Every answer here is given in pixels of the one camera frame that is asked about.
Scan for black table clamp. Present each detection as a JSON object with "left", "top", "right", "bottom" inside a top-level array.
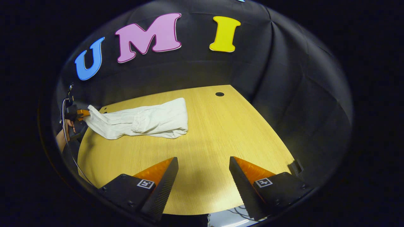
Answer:
[{"left": 288, "top": 160, "right": 304, "bottom": 176}]

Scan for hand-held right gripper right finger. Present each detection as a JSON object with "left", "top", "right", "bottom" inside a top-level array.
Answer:
[{"left": 229, "top": 156, "right": 312, "bottom": 221}]

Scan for white jeans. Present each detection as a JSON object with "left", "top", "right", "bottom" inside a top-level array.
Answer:
[{"left": 84, "top": 98, "right": 189, "bottom": 140}]

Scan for black floor cable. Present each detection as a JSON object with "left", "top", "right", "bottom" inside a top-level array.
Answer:
[{"left": 226, "top": 206, "right": 253, "bottom": 221}]

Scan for black backdrop cloth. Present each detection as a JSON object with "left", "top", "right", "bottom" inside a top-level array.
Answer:
[{"left": 52, "top": 0, "right": 353, "bottom": 186}]

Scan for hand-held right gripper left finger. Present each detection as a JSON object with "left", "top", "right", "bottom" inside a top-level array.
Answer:
[{"left": 98, "top": 157, "right": 179, "bottom": 222}]

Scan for thin gripper cable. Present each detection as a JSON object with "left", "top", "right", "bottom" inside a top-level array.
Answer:
[{"left": 62, "top": 84, "right": 95, "bottom": 187}]

